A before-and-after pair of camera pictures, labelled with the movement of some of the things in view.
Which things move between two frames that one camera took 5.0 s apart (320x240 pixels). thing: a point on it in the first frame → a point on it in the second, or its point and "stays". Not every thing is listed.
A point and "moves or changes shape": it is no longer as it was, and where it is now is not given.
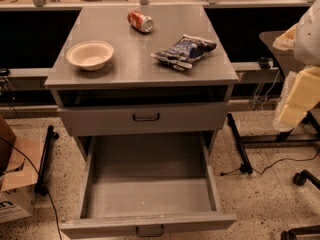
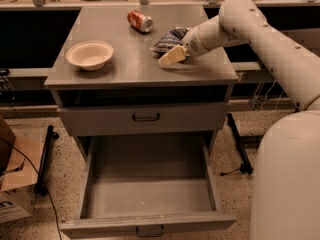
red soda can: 139,21 stays
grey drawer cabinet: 141,71 stays
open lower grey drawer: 148,188 stays
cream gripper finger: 301,95 → 191,41
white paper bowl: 91,55 stays
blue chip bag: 187,50 moves or changes shape
